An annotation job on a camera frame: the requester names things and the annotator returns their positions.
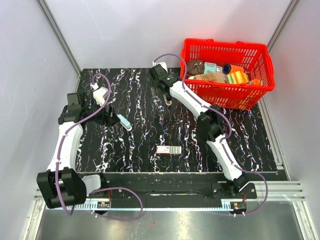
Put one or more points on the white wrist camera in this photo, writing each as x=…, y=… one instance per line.
x=163, y=65
x=99, y=93

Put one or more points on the brown round item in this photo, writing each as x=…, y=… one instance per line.
x=195, y=67

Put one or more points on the aluminium frame rail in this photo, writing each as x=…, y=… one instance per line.
x=254, y=190

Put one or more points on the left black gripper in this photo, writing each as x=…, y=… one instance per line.
x=108, y=118

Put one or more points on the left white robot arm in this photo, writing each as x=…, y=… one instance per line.
x=60, y=185

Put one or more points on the orange bottle blue cap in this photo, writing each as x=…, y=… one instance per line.
x=230, y=68

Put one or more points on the yellow green sticky notes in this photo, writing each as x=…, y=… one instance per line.
x=238, y=78

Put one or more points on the brown cardboard box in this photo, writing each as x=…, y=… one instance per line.
x=217, y=77

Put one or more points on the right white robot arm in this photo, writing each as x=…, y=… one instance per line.
x=209, y=126

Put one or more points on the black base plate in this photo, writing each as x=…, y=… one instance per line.
x=124, y=198

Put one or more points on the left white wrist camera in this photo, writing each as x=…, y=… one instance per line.
x=99, y=93

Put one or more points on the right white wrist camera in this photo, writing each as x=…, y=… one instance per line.
x=163, y=65

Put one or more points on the teal white box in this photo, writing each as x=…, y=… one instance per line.
x=210, y=67

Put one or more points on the red plastic basket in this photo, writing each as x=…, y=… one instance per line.
x=253, y=57

